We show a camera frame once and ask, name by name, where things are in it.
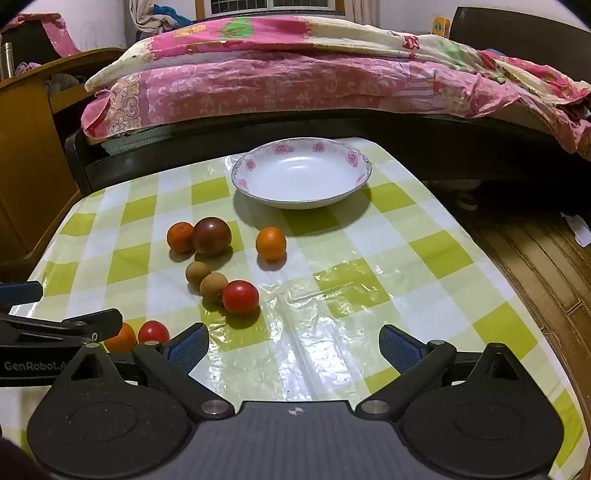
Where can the dark wooden headboard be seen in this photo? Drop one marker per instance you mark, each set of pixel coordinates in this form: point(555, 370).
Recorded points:
point(517, 30)

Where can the dark brown tomato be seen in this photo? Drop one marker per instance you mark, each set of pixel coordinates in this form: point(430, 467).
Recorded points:
point(212, 235)

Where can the green checkered tablecloth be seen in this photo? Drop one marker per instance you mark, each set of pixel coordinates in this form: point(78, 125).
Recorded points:
point(415, 286)

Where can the steel thermos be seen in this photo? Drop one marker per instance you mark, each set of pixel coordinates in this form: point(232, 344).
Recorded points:
point(6, 60)

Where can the red cherry tomato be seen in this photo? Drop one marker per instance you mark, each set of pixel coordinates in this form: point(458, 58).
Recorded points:
point(240, 297)
point(153, 331)

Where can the pile of hanging clothes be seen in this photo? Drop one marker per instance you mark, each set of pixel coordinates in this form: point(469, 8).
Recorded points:
point(154, 16)

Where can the yellow box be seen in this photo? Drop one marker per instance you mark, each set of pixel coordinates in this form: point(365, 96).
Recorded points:
point(441, 25)

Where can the window with grille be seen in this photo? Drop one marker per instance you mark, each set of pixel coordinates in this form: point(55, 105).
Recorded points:
point(272, 5)

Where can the white slipper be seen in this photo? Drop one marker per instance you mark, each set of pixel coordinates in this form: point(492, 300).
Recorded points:
point(464, 200)

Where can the white floral plate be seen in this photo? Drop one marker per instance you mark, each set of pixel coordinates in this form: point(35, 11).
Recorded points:
point(302, 173)

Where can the dark wooden bed frame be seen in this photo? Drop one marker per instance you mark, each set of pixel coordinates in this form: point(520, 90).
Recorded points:
point(415, 131)

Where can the pink cartoon quilt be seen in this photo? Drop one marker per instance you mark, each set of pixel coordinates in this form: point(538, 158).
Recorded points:
point(286, 41)

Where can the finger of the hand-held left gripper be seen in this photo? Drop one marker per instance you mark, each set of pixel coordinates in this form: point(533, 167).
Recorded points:
point(99, 321)
point(21, 292)

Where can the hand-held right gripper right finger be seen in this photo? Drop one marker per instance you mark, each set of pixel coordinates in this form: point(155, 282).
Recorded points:
point(400, 347)

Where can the small orange tangerine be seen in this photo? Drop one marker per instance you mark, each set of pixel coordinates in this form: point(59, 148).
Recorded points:
point(122, 338)
point(180, 237)
point(271, 243)

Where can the pink cloth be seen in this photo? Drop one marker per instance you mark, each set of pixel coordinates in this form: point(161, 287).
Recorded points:
point(41, 30)

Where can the brown wooden cabinet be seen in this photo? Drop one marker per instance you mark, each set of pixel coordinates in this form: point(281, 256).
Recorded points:
point(27, 161)

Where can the pink floral bedsheet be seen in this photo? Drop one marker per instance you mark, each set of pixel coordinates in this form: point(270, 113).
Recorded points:
point(258, 90)

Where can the white paper scrap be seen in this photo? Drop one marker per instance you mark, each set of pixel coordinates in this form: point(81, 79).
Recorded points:
point(577, 227)

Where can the white mattress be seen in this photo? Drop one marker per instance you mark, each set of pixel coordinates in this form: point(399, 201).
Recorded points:
point(134, 141)

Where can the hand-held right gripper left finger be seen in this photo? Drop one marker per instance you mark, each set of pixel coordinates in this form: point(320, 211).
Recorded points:
point(188, 347)

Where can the brown longan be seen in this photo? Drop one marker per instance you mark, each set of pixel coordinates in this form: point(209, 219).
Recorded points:
point(197, 273)
point(213, 286)

